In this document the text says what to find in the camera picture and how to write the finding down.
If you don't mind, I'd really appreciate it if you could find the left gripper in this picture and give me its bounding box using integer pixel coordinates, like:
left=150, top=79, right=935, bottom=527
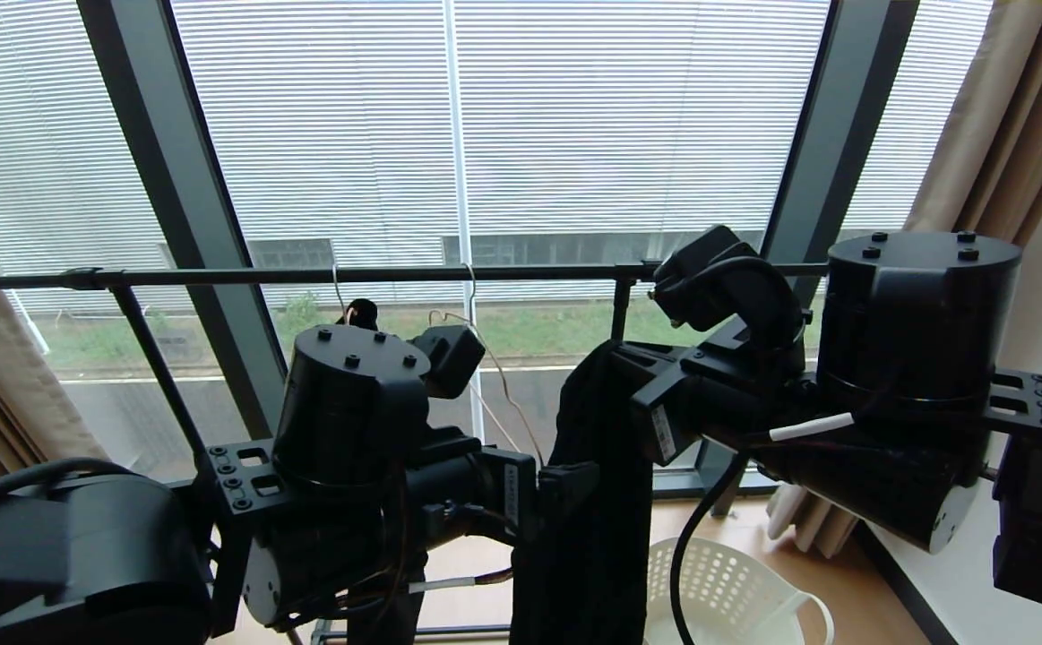
left=409, top=446, right=541, bottom=545

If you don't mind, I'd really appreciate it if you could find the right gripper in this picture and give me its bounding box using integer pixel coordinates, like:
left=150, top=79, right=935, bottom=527
left=630, top=358, right=808, bottom=467

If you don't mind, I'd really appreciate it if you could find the black garment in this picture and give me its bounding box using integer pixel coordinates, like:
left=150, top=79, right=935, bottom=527
left=339, top=298, right=427, bottom=645
left=510, top=340, right=656, bottom=645

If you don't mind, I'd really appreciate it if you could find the pink clothes hanger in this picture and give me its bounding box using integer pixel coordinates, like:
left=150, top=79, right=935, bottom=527
left=332, top=263, right=358, bottom=325
left=428, top=262, right=546, bottom=469

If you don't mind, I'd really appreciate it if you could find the white laundry basket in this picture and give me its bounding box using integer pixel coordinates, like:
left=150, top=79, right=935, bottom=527
left=644, top=536, right=835, bottom=645

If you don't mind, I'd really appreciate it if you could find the black clothes rack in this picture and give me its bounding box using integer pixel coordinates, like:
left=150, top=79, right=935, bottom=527
left=0, top=262, right=831, bottom=645

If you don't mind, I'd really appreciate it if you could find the beige curtain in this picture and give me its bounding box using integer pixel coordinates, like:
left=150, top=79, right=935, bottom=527
left=767, top=0, right=1042, bottom=558
left=0, top=206, right=109, bottom=476

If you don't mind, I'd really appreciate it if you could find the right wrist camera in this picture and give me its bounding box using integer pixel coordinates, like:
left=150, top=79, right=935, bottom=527
left=650, top=224, right=804, bottom=350

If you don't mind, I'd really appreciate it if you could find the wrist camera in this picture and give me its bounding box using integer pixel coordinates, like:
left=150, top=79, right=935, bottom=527
left=650, top=224, right=804, bottom=350
left=410, top=324, right=487, bottom=400

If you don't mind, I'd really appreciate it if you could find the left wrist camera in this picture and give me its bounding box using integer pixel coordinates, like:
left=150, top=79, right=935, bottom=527
left=410, top=324, right=487, bottom=400

